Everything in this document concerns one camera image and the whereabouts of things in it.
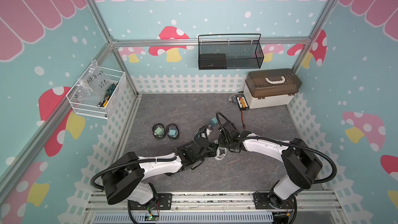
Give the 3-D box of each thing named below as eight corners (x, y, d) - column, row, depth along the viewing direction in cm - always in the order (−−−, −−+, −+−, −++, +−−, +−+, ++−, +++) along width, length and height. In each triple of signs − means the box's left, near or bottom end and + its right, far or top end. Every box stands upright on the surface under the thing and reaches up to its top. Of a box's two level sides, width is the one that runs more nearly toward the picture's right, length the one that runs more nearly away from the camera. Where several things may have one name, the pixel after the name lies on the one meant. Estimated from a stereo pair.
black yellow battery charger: (239, 110, 113) (240, 108, 111) (234, 96, 121) (235, 94, 120) (248, 109, 113) (249, 107, 111) (243, 95, 122) (243, 94, 120)
